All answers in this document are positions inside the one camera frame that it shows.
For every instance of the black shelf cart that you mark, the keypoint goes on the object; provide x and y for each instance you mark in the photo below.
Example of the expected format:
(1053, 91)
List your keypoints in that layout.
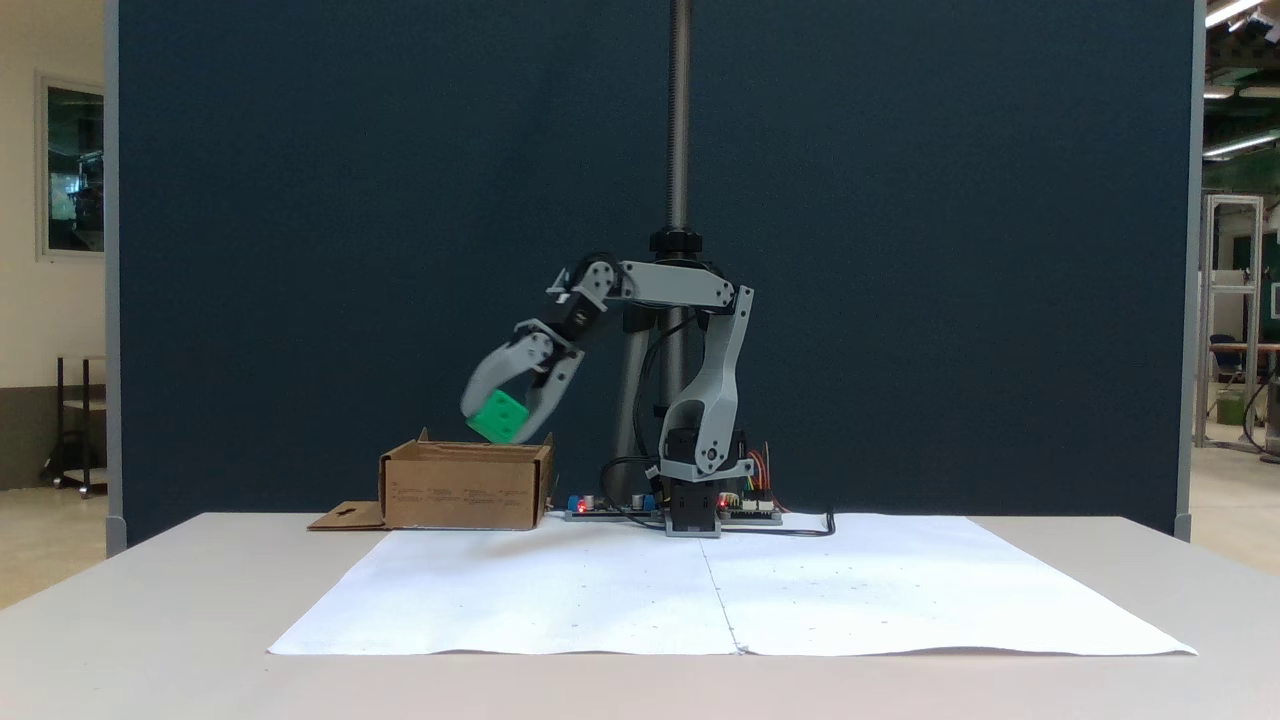
(75, 420)

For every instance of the grey ribbed moving gripper finger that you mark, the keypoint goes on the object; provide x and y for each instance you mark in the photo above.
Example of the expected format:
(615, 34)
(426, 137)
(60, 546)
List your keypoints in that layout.
(495, 365)

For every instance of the black camera stand pole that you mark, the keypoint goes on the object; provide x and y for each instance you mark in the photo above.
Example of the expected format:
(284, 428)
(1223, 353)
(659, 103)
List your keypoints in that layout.
(680, 120)

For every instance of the blue circuit board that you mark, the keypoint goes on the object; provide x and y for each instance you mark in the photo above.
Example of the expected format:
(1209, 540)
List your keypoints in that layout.
(610, 508)

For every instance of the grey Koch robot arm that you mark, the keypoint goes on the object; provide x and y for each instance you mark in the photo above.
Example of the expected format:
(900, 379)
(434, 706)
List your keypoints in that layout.
(715, 390)

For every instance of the green die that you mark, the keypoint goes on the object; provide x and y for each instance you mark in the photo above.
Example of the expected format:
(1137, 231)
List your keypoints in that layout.
(497, 416)

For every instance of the brown cardboard box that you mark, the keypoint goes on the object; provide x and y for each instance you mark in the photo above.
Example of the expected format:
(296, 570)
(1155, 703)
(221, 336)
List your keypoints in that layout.
(460, 490)

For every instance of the framed wall window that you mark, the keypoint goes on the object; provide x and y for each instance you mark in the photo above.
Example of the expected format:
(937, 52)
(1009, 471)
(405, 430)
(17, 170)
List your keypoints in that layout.
(75, 170)

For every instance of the aluminium frame rack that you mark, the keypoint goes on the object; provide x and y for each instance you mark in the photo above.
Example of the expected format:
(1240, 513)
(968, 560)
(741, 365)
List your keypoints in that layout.
(1205, 320)

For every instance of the white paper sheet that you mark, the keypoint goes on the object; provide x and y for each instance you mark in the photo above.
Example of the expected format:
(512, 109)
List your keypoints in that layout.
(520, 590)
(930, 590)

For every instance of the dark blue partition panel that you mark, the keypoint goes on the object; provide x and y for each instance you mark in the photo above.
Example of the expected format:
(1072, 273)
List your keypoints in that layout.
(350, 200)

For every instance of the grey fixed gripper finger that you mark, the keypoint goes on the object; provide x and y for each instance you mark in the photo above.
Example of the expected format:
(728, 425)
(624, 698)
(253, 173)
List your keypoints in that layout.
(555, 395)

